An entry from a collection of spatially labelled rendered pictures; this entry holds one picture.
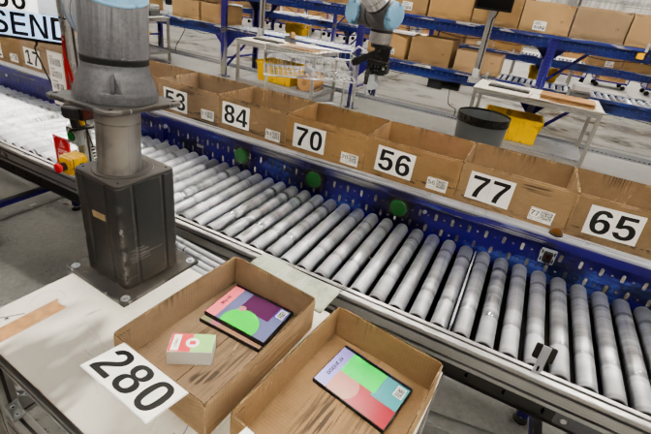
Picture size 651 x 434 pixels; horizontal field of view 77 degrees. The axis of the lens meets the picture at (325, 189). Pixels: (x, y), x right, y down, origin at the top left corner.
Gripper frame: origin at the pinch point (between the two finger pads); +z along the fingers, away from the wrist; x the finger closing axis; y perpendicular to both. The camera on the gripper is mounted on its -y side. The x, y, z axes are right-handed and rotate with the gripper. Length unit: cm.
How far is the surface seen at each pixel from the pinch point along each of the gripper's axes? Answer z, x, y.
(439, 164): 17.0, -16.8, 38.3
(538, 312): 42, -53, 81
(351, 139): 17.6, -13.9, 0.8
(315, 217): 44, -39, -1
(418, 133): 16.5, 13.3, 24.0
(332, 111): 17.3, 16.6, -20.1
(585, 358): 42, -67, 93
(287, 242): 43, -61, -2
